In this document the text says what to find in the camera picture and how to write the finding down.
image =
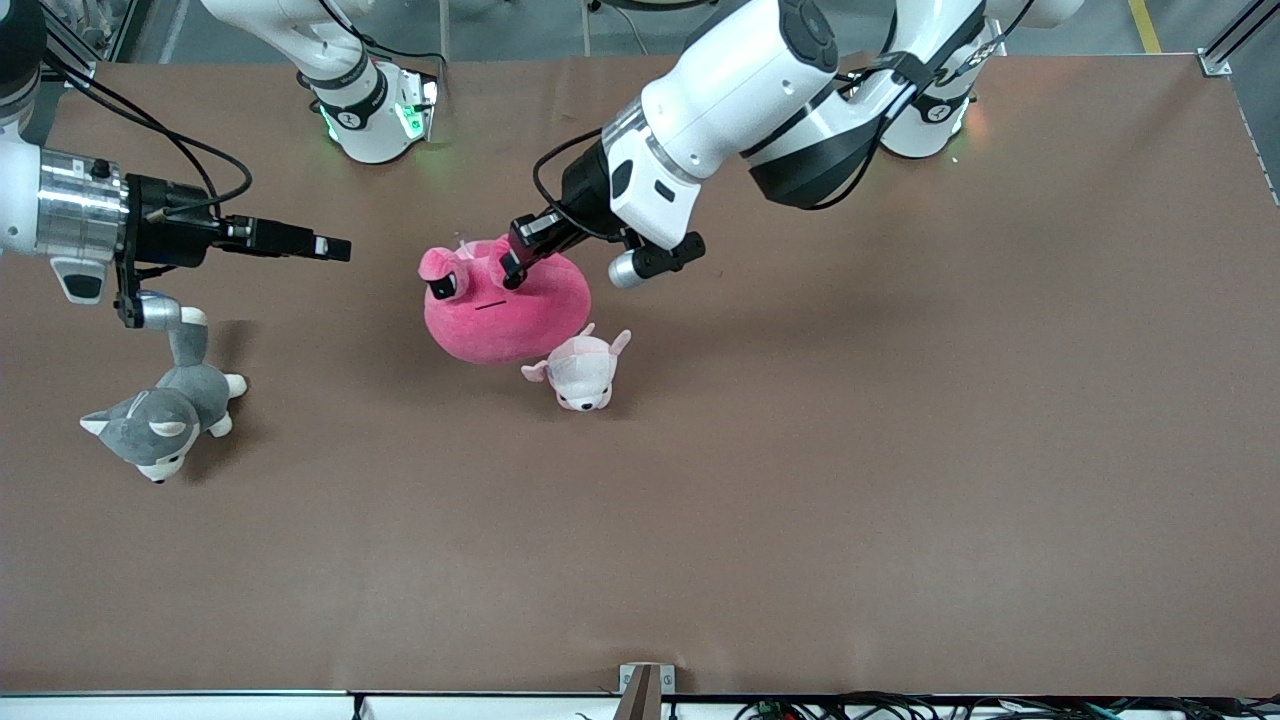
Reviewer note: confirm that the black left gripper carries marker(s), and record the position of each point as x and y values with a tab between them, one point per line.
583	190

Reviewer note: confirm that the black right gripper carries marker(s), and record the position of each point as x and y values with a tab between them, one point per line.
170	232

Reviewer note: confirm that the pink round plush toy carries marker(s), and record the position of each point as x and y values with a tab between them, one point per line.
500	335

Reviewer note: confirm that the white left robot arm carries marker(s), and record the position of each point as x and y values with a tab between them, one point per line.
740	90

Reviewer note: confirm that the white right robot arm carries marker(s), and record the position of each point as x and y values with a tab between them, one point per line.
370	120

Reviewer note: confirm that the grey husky plush toy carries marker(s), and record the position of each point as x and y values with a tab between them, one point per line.
160	420

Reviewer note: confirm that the small pale pink plush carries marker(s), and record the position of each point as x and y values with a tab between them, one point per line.
580	375

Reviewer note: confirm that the aluminium frame profile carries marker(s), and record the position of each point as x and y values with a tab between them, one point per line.
1240	30
75	45

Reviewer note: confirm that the metal table edge bracket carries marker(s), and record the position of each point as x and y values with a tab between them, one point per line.
645	690

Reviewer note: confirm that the white table edge rail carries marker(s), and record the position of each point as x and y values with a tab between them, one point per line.
200	708

